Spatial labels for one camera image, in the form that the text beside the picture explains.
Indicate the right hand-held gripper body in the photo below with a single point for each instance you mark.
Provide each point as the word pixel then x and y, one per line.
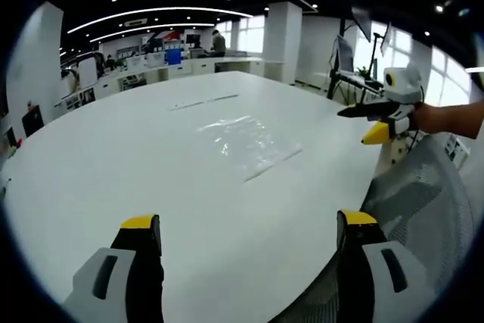
pixel 403 84

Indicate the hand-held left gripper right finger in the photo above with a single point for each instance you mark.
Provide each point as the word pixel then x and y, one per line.
pixel 389 281

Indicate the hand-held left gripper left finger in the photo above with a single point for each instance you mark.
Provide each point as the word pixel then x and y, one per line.
pixel 113 281

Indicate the clear resealable plastic bag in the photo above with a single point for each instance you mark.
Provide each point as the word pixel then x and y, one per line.
pixel 249 145

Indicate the person's right hand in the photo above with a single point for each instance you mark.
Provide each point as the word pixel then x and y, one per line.
pixel 429 117

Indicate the white stand with holes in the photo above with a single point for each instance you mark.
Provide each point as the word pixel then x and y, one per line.
pixel 393 151

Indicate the black side desk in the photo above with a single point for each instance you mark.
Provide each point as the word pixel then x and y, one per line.
pixel 359 81

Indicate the silver computer monitor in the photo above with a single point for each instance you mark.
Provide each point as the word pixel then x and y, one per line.
pixel 345 54

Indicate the grey mesh office chair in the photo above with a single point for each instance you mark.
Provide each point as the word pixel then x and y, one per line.
pixel 419 194

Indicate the black monitor on stand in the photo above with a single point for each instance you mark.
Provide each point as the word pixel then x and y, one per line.
pixel 362 22

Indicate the black office chair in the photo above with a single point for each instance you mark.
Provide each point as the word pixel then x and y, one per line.
pixel 33 120

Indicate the white long counter desk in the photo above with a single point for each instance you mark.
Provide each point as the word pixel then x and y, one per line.
pixel 181 69

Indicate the blue plastic crate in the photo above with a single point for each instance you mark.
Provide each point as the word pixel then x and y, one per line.
pixel 173 56

